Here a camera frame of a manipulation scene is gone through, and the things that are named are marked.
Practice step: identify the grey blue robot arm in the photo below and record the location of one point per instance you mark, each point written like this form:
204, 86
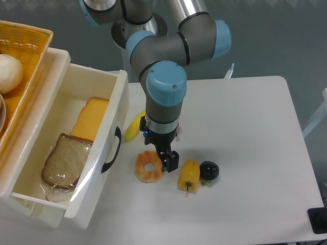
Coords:
159, 60

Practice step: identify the black round fruit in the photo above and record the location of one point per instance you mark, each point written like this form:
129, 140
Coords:
209, 171

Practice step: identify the black device at edge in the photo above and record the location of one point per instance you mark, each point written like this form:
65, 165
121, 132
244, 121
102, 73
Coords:
317, 217

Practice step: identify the yellow wicker basket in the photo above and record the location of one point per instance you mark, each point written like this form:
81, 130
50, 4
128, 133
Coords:
28, 44

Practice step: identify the yellow banana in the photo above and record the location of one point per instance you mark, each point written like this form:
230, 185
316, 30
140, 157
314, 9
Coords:
133, 128

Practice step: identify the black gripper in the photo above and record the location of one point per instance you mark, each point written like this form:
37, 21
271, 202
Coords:
162, 142

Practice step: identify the brown bowl rim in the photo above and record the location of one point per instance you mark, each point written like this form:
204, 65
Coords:
3, 113

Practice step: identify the orange glazed donut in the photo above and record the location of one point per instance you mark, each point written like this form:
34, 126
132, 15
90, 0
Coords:
148, 167

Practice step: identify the brown bread slice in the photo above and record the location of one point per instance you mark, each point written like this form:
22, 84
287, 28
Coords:
64, 165

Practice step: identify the white plastic drawer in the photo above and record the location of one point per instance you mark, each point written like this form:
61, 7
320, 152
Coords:
78, 86

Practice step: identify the white round bun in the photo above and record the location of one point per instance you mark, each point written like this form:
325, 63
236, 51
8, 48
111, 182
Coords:
12, 73

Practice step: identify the white frame at right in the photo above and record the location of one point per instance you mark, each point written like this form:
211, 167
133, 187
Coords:
318, 115

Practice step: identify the white drawer cabinet frame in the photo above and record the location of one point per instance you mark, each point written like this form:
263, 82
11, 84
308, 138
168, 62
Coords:
22, 135

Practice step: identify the yellow bell pepper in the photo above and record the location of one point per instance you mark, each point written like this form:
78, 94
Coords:
189, 176

